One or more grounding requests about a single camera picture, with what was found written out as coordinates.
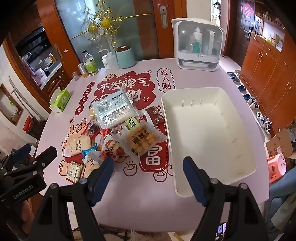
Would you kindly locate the brown snowflake snack packet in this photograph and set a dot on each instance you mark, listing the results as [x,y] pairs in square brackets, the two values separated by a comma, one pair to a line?
[155,115]

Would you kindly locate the teal canister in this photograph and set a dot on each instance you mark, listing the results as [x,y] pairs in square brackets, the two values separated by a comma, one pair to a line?
[126,58]

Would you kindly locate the small glass jar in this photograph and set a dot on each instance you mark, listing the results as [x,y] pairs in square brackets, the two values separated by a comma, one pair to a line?
[82,69]

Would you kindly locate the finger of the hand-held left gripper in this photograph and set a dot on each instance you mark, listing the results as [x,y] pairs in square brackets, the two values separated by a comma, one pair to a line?
[45,156]
[9,163]

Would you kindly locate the blue slippers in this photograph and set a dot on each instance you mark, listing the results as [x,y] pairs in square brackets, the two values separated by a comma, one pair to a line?
[233,76]

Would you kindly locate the blue shoes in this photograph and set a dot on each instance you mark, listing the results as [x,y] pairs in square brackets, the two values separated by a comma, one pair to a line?
[244,91]

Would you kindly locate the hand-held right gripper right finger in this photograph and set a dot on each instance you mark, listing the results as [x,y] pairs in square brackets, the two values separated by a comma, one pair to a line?
[196,183]

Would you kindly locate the small red snack packet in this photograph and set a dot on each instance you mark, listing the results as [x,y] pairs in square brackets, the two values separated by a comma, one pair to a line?
[106,133]

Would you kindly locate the pink plastic stool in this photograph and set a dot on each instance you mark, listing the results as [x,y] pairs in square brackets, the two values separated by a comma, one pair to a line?
[276,165]

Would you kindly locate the printed pink tablecloth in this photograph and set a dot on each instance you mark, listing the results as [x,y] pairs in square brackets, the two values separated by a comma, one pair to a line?
[143,185]

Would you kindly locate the small glass cup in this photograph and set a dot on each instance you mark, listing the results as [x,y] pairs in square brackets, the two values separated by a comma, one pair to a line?
[74,77]

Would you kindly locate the yellow cookie packet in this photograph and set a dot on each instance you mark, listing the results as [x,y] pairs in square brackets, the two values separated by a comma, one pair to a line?
[141,141]

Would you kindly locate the pale yellow snack packet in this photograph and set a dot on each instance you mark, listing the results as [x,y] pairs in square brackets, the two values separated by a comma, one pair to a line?
[92,113]

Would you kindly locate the cardboard box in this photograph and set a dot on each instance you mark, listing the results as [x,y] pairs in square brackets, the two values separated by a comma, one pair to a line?
[279,141]

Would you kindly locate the white plastic bin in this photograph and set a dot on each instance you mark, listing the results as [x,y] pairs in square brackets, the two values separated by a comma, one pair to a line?
[208,129]

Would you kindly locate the frosted glass sliding door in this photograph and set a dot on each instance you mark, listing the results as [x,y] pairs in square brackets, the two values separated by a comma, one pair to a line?
[76,25]

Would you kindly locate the large clear snack bag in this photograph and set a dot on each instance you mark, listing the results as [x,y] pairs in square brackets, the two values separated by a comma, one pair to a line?
[115,109]

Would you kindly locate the green tissue pack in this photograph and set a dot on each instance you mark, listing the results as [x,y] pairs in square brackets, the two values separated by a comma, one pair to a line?
[60,99]

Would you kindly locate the white green bottle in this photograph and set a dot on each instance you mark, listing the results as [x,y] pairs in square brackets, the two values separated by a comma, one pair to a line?
[197,41]

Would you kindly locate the white squeeze bottle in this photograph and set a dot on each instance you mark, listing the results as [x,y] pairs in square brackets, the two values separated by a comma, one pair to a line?
[112,61]

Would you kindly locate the white countertop cabinet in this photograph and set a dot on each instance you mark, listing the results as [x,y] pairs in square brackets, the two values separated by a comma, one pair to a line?
[185,55]

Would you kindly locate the wooden cabinet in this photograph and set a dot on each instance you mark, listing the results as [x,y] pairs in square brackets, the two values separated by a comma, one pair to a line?
[266,69]

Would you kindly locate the cartoon bun snack packet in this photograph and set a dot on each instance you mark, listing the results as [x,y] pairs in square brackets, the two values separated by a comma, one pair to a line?
[113,147]

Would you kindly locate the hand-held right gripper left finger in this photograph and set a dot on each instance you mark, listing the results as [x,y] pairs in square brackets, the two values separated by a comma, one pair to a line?
[101,183]

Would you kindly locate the small green snack packet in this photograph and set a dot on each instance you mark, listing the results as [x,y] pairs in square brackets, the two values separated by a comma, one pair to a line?
[131,124]

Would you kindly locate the glass bottle green label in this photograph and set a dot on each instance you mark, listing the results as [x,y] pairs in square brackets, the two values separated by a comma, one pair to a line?
[91,66]

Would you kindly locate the blue candy wrapper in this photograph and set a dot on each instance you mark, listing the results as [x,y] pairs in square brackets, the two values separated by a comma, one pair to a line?
[89,150]

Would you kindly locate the cream packet green label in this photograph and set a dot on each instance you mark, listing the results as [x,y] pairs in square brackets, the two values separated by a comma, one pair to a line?
[74,172]

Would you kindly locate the red paper decoration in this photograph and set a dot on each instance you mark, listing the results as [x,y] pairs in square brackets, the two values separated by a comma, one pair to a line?
[247,9]

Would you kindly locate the gold door ornament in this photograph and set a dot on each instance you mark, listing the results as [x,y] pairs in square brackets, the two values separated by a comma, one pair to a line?
[105,22]

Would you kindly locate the dark snack packet red edge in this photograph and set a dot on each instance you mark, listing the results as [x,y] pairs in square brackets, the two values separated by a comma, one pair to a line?
[92,129]

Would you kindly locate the black white sneakers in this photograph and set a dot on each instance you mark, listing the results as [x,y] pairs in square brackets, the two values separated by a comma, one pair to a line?
[263,121]

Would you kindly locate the white cracker packet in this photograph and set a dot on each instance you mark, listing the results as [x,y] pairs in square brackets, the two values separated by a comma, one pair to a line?
[77,147]

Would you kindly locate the red plastic object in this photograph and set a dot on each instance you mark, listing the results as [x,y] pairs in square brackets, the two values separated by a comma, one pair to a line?
[29,125]

